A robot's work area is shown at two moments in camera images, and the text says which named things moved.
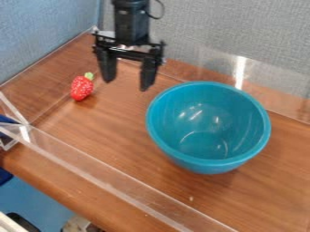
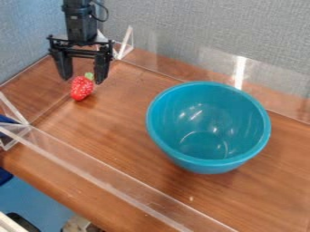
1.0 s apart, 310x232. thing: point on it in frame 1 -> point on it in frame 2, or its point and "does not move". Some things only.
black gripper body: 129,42 -> 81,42
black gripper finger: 148,72 -> 101,64
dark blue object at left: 5,138 does not move
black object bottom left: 21,222 does not move
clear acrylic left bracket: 19,130 does not move
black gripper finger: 108,61 -> 64,62
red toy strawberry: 83,87 does not move
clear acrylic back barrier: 264,62 does not move
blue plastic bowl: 210,127 does not move
